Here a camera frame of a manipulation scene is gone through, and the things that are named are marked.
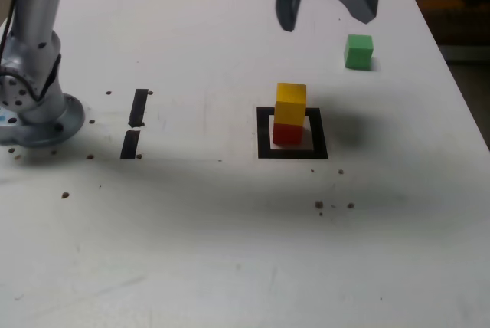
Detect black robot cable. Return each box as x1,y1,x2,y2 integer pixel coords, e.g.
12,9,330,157
0,0,25,63

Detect black tape square outline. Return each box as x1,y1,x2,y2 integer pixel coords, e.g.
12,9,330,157
256,107,329,160

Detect red cube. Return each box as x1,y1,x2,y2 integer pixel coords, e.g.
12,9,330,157
272,122,304,145

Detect black tape strip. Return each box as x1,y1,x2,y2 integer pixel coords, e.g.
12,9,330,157
119,88,149,160

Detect brown wooden background furniture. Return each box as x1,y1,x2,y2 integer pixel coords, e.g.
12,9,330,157
396,0,490,61

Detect green cube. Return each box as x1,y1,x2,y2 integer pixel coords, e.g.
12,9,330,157
343,34,374,71

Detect yellow cube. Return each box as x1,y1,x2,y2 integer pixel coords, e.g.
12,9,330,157
274,82,308,126

